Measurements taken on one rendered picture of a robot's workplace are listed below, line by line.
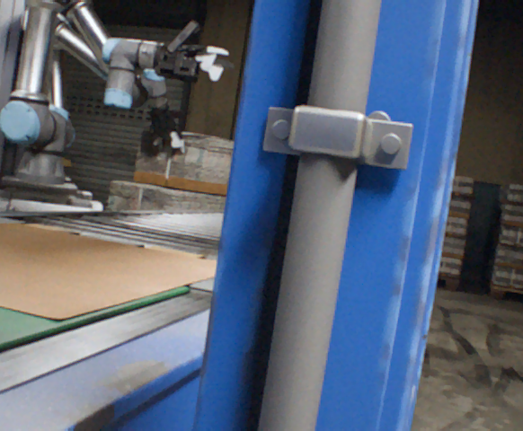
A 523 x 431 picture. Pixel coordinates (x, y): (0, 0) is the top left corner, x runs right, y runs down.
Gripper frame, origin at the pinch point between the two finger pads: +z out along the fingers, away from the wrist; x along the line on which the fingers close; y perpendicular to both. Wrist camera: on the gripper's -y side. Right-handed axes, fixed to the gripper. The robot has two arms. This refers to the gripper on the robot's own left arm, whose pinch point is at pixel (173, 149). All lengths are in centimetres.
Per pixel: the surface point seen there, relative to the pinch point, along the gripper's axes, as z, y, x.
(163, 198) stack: 9.2, 23.6, 12.5
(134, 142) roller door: 252, -481, -551
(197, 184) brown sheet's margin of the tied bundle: 11.0, 6.2, 14.9
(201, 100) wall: 203, -548, -459
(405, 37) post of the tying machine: -94, 166, 176
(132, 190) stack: 8.8, 22.6, -5.2
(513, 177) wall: 315, -640, -24
